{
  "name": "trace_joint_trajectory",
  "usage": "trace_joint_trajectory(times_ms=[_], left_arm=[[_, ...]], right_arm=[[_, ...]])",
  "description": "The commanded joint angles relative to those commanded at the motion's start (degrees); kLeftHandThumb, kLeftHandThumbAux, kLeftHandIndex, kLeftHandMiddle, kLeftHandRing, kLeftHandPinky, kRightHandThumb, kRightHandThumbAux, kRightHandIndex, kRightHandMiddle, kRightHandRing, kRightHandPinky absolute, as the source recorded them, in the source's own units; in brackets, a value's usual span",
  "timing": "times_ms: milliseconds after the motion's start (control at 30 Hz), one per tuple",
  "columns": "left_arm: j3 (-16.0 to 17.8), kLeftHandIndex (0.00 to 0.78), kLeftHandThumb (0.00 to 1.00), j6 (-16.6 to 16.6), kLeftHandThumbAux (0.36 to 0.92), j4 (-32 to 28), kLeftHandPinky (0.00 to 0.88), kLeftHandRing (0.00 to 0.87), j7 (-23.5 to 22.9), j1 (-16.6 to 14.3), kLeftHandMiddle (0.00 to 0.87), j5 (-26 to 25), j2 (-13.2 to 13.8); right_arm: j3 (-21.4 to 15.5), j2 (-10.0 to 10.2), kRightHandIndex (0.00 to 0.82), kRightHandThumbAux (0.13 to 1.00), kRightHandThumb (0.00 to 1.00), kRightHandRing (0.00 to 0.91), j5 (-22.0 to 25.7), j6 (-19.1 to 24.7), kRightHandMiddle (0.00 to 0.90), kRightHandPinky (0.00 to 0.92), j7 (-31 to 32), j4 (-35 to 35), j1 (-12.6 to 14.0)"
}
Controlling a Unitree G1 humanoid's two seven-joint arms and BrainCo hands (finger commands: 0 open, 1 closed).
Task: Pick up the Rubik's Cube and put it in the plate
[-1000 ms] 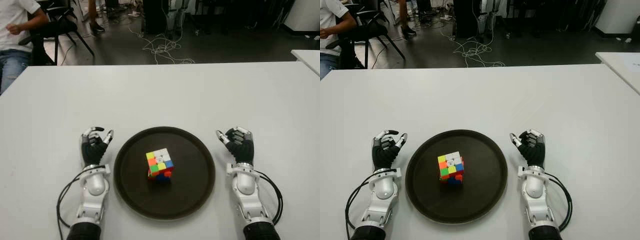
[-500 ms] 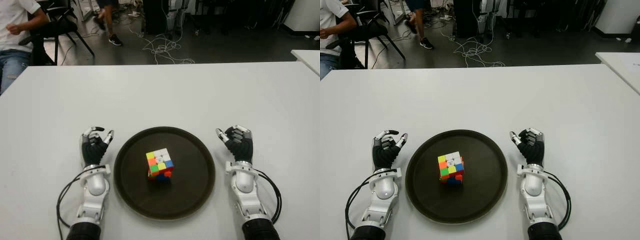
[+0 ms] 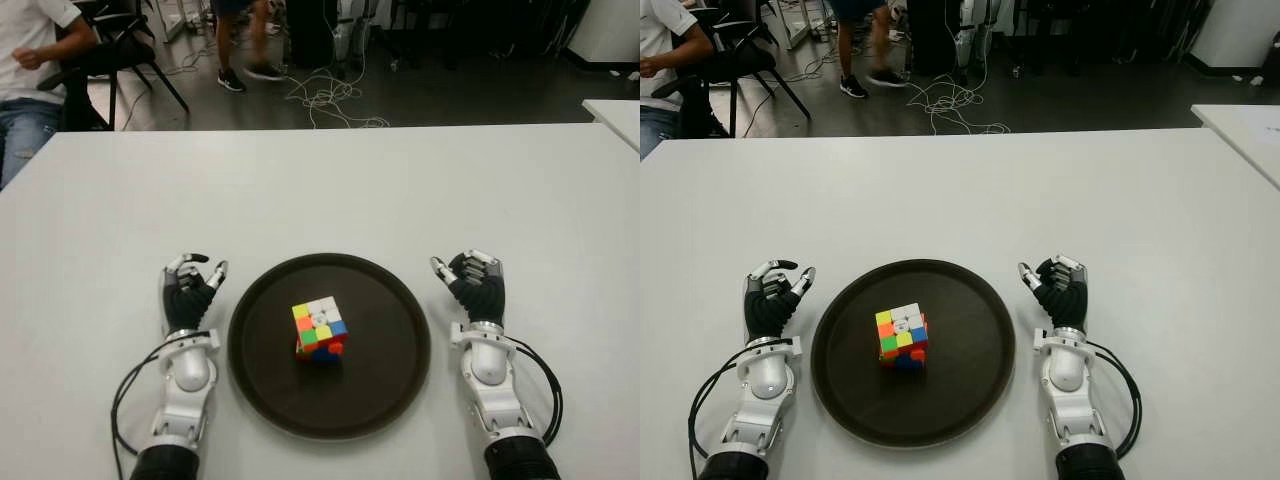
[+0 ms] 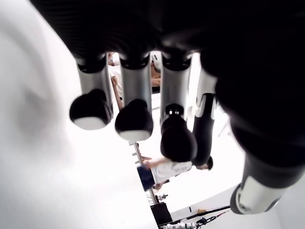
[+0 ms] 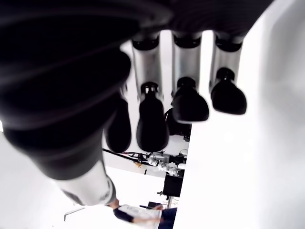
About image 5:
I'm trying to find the black cabinet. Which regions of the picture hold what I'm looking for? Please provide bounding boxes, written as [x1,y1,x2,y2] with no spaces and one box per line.
[163,175,184,198]

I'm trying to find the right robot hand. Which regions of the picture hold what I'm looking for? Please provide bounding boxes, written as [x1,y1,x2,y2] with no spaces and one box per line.
[0,0,275,206]

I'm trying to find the black hoist pole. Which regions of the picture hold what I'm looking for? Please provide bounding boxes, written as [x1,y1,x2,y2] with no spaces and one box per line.
[102,148,143,164]

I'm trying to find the person white shirt navy sleeves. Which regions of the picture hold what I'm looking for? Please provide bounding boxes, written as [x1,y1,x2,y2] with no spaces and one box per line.
[107,199,178,229]

